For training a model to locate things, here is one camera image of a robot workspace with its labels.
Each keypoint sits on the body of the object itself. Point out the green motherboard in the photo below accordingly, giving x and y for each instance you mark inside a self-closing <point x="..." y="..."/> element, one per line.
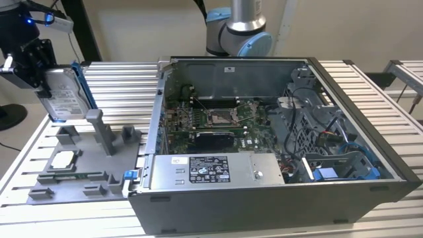
<point x="258" y="119"/>

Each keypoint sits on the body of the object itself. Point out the black RAM slot bank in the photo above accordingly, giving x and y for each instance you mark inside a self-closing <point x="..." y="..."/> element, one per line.
<point x="216" y="100"/>
<point x="218" y="128"/>

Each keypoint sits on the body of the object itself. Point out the silver power supply unit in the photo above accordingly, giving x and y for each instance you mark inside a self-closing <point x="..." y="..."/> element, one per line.
<point x="165" y="173"/>

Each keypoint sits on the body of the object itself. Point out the aluminium side table frame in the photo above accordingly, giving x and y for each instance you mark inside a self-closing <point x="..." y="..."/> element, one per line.
<point x="406" y="72"/>

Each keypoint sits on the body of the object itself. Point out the thin metal locking lever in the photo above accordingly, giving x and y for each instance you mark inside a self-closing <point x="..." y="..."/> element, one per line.
<point x="246" y="104"/>
<point x="201" y="103"/>

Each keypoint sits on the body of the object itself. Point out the black stand post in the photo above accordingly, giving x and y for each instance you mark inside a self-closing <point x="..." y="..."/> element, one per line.
<point x="86" y="29"/>

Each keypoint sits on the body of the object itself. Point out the grey parts rack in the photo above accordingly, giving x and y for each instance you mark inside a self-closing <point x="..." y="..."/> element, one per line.
<point x="93" y="158"/>

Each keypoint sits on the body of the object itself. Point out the black ribbed cooler block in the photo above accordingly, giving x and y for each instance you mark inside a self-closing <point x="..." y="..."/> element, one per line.
<point x="213" y="140"/>

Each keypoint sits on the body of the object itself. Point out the white wall conduit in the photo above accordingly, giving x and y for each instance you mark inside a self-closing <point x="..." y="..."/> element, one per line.
<point x="288" y="15"/>

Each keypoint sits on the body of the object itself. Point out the hard disk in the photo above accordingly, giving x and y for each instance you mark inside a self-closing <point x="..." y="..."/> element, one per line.
<point x="66" y="96"/>

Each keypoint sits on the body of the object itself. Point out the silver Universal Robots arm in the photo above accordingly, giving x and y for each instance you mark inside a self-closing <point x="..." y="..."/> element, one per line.
<point x="246" y="17"/>

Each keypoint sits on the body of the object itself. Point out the open black PC case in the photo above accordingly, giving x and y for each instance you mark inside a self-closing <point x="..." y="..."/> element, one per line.
<point x="232" y="213"/>

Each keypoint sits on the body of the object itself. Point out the green RAM stick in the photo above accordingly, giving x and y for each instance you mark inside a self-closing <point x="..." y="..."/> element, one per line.
<point x="81" y="176"/>

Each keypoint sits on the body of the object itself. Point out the blue carrier in bay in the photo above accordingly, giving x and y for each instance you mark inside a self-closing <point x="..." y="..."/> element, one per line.
<point x="326" y="173"/>

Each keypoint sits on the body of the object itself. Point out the blue case latch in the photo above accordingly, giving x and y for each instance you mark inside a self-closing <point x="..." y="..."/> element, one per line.
<point x="130" y="174"/>

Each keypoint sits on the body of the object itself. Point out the silver CPU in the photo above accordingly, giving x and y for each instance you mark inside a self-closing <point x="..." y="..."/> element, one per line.
<point x="63" y="160"/>

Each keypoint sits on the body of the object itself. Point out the black round stand base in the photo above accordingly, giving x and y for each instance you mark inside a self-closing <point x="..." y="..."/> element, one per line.
<point x="11" y="116"/>

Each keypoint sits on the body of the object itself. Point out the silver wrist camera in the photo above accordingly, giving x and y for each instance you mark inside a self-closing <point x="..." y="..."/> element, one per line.
<point x="61" y="23"/>

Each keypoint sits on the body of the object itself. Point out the grey metal disk bay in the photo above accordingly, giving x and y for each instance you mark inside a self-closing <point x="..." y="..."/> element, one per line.
<point x="308" y="138"/>

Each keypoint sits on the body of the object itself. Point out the black bracket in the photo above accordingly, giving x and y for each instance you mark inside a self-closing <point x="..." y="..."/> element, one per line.
<point x="380" y="79"/>

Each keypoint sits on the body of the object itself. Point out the CPU socket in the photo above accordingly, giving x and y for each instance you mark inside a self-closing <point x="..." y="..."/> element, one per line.
<point x="220" y="119"/>

